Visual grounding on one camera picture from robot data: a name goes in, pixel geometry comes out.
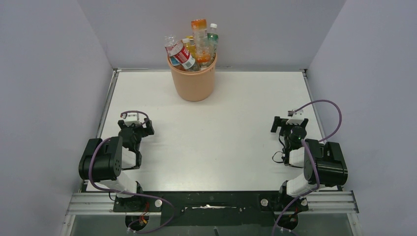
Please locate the orange drink bottle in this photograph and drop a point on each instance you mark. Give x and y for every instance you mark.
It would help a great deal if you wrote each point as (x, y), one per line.
(202, 51)

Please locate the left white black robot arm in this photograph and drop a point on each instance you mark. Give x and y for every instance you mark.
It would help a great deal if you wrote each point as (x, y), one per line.
(106, 163)

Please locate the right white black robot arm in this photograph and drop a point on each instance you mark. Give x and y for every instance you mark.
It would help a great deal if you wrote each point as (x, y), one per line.
(323, 164)

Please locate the red white label bottle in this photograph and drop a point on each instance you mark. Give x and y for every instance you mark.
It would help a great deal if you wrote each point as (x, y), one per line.
(170, 40)

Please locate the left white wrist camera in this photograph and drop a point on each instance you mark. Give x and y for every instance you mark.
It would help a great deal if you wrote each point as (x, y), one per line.
(131, 118)

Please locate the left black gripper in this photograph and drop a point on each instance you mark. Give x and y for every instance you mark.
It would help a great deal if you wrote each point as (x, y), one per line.
(146, 131)

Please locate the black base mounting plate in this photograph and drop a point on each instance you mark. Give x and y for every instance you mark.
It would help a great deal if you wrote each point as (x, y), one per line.
(211, 208)

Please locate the red green label bottle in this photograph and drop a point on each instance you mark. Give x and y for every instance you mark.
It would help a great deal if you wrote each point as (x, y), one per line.
(184, 57)

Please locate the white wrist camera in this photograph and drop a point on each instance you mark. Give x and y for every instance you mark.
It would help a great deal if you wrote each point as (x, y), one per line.
(131, 118)
(295, 117)

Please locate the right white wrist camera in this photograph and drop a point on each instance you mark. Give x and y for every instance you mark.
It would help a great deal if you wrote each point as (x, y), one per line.
(295, 117)

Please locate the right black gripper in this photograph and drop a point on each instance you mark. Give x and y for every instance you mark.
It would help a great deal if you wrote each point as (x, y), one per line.
(281, 122)

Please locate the orange plastic bin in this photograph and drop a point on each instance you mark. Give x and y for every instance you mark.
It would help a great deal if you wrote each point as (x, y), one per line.
(194, 86)

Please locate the aluminium frame rail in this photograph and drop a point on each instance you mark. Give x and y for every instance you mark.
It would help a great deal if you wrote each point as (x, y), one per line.
(98, 203)

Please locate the dark green label bottle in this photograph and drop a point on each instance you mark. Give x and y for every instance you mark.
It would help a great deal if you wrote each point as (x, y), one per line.
(190, 45)

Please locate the green label clear bottle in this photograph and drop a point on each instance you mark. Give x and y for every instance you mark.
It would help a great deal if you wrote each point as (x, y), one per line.
(213, 40)

